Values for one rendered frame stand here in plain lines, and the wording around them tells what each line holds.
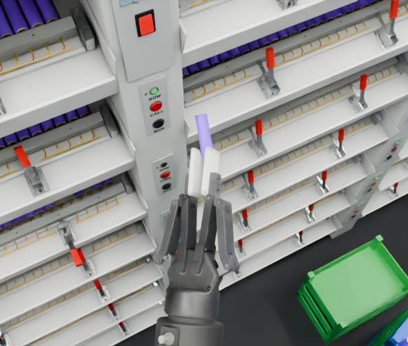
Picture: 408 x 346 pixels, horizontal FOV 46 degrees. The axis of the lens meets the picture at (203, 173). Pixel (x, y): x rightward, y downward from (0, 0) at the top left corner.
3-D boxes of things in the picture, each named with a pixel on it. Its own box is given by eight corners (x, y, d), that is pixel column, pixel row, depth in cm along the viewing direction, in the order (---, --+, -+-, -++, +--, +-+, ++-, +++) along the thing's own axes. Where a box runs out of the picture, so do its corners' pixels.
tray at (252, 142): (406, 97, 119) (441, 71, 106) (186, 198, 105) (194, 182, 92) (365, 29, 123) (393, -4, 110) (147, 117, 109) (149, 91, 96)
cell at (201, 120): (199, 114, 72) (206, 156, 73) (192, 115, 71) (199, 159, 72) (209, 112, 71) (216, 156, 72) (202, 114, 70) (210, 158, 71)
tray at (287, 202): (361, 179, 154) (382, 167, 141) (190, 263, 139) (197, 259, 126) (330, 123, 157) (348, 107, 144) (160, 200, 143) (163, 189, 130)
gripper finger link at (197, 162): (202, 198, 72) (198, 198, 72) (206, 152, 73) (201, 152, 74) (191, 194, 69) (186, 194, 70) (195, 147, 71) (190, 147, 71)
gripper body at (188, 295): (201, 322, 61) (208, 248, 63) (149, 314, 66) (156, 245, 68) (230, 320, 67) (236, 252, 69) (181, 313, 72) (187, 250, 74)
